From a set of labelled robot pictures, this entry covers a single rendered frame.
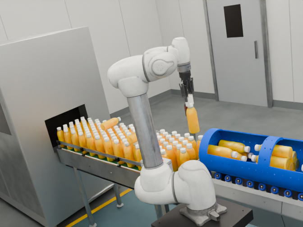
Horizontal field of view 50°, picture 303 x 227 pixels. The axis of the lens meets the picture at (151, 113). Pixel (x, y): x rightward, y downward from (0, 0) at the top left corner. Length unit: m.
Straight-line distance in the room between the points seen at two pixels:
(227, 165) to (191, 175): 0.51
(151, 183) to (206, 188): 0.27
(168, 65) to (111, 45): 5.24
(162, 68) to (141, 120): 0.28
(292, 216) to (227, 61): 4.57
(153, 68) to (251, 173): 0.91
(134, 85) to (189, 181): 0.52
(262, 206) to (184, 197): 0.61
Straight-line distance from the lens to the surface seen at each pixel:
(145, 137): 1.55
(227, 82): 6.40
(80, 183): 3.39
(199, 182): 1.58
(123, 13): 6.86
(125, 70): 1.48
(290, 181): 1.89
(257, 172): 1.95
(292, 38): 5.57
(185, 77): 2.05
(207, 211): 1.66
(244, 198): 2.12
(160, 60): 1.42
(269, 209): 2.07
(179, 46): 1.99
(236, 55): 6.13
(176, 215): 1.75
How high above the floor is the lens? 2.08
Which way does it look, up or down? 18 degrees down
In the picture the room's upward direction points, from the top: 11 degrees counter-clockwise
